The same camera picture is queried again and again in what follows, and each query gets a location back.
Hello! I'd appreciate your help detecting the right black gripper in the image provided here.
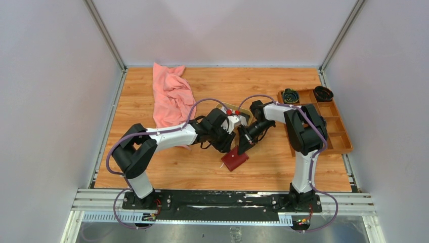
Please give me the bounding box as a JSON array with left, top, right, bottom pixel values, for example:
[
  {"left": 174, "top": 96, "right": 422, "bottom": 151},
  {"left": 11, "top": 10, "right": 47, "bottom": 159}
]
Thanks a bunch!
[{"left": 238, "top": 120, "right": 274, "bottom": 156}]

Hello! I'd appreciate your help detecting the black round cap top right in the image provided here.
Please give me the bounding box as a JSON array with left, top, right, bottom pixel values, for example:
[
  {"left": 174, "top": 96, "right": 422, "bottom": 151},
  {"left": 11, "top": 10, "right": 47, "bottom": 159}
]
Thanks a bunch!
[{"left": 313, "top": 86, "right": 334, "bottom": 102}]

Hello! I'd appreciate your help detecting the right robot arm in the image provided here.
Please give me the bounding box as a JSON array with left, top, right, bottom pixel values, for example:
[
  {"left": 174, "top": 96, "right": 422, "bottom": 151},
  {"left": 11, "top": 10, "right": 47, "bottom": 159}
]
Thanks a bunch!
[{"left": 237, "top": 100, "right": 328, "bottom": 212}]

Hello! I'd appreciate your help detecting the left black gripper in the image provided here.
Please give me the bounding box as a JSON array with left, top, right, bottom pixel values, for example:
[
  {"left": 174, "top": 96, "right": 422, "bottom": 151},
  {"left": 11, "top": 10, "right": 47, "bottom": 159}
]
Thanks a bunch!
[{"left": 208, "top": 123, "right": 235, "bottom": 153}]

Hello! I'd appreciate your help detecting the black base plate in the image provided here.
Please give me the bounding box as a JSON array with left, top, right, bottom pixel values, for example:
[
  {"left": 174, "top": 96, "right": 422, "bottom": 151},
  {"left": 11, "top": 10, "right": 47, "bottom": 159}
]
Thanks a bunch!
[{"left": 120, "top": 190, "right": 322, "bottom": 222}]

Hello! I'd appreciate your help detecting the yellow oval tray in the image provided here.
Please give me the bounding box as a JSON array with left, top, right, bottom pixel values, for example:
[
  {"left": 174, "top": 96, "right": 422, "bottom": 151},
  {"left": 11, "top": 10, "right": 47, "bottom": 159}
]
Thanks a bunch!
[{"left": 215, "top": 103, "right": 253, "bottom": 125}]

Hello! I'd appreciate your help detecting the pink cloth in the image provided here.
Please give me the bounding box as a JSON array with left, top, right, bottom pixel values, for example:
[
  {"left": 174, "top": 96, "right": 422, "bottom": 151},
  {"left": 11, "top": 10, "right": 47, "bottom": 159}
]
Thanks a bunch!
[{"left": 152, "top": 63, "right": 196, "bottom": 128}]

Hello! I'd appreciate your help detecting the red leather card holder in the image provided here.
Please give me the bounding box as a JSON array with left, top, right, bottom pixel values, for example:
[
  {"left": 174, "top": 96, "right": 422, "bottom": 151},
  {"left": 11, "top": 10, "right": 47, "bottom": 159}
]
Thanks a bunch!
[{"left": 221, "top": 146, "right": 249, "bottom": 172}]

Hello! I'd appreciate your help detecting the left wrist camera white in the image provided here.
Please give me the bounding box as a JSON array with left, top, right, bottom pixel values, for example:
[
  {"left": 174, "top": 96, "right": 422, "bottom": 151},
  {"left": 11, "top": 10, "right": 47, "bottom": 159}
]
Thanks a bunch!
[{"left": 222, "top": 115, "right": 241, "bottom": 134}]

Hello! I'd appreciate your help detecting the brown compartment organizer tray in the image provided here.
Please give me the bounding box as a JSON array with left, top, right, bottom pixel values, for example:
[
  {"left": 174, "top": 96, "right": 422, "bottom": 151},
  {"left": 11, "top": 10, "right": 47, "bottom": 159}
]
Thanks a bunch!
[{"left": 277, "top": 88, "right": 353, "bottom": 155}]

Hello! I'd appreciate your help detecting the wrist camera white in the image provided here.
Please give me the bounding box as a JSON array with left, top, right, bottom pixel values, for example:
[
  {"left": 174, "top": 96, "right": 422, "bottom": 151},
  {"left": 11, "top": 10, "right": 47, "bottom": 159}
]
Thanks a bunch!
[
  {"left": 234, "top": 110, "right": 251, "bottom": 127},
  {"left": 222, "top": 115, "right": 241, "bottom": 134}
]

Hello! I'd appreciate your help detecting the black green round cap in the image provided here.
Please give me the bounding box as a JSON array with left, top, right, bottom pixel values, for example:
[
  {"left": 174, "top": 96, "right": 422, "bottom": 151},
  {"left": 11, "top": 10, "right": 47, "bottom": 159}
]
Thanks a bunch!
[{"left": 282, "top": 88, "right": 299, "bottom": 104}]

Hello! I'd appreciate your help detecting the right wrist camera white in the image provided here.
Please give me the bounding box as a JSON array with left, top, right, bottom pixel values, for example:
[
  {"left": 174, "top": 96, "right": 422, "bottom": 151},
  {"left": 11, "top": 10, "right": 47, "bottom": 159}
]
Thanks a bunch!
[{"left": 234, "top": 110, "right": 251, "bottom": 127}]

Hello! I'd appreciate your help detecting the aluminium frame rail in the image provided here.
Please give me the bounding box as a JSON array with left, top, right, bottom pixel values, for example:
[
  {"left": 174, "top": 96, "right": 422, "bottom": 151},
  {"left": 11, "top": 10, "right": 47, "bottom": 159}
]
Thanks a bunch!
[{"left": 72, "top": 189, "right": 376, "bottom": 226}]

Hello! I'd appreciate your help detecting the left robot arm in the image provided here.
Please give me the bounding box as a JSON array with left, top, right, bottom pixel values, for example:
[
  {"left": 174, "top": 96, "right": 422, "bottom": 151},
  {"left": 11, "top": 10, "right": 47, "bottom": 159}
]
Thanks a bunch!
[{"left": 109, "top": 108, "right": 241, "bottom": 209}]

